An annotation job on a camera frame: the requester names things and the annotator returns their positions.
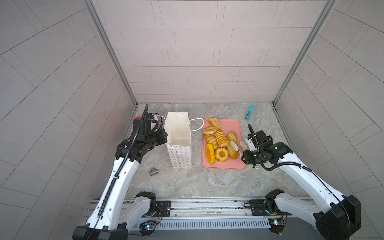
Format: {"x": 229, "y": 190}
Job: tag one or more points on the orange oval bread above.
{"x": 210, "y": 154}

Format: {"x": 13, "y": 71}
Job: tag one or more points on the small metal fitting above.
{"x": 153, "y": 171}

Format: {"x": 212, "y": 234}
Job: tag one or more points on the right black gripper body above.
{"x": 253, "y": 157}

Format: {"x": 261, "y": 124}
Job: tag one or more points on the ridged spiral bread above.
{"x": 221, "y": 138}

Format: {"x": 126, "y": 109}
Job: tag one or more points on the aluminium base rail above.
{"x": 204, "y": 214}

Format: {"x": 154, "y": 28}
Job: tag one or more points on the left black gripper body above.
{"x": 154, "y": 139}

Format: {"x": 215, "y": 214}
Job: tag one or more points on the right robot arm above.
{"x": 334, "y": 215}

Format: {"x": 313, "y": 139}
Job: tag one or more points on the oval loaf bread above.
{"x": 232, "y": 137}

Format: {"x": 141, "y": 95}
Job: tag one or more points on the bundt ring bread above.
{"x": 221, "y": 155}

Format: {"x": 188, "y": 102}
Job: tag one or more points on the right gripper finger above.
{"x": 243, "y": 145}
{"x": 234, "y": 146}

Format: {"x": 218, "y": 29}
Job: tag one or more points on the teal bottle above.
{"x": 249, "y": 112}

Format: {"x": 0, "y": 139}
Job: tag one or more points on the pink tray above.
{"x": 237, "y": 164}

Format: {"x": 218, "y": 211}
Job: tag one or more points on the braided ring bread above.
{"x": 211, "y": 130}

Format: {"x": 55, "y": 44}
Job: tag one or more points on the round scored bun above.
{"x": 215, "y": 122}

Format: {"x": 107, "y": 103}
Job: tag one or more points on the small ridged bread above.
{"x": 210, "y": 139}

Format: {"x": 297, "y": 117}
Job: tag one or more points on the white paper bag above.
{"x": 179, "y": 138}

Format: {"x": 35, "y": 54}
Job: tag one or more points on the long baguette bread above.
{"x": 232, "y": 153}

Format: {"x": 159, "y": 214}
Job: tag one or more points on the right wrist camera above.
{"x": 251, "y": 145}

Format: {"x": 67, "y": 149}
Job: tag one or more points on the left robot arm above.
{"x": 120, "y": 180}

